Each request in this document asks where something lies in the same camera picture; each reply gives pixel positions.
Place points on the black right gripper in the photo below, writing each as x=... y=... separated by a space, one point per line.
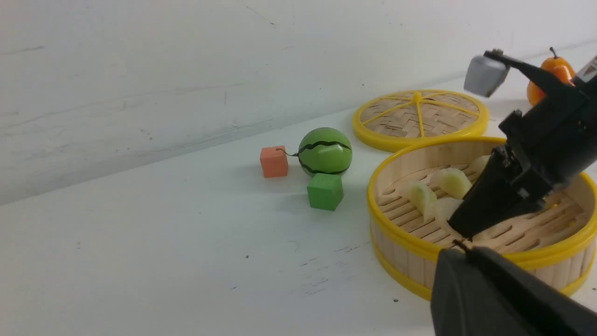
x=562 y=125

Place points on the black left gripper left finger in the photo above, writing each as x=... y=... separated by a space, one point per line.
x=478 y=292

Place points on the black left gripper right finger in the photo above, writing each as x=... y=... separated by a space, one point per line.
x=513 y=183

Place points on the green dumpling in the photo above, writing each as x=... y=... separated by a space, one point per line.
x=452 y=181
x=422 y=197
x=444 y=209

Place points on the green dumpling bottom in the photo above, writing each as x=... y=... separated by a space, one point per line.
x=444 y=209

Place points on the green dumpling top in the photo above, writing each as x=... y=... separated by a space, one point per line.
x=422 y=197

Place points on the woven bamboo steamer lid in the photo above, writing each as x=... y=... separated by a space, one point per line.
x=405 y=118

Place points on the green foam cube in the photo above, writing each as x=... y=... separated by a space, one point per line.
x=325 y=191

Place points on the green toy watermelon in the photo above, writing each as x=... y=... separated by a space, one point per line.
x=325 y=150

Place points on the orange foam cube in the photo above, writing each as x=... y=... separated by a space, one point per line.
x=274 y=162

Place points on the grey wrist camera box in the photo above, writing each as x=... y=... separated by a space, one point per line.
x=484 y=76

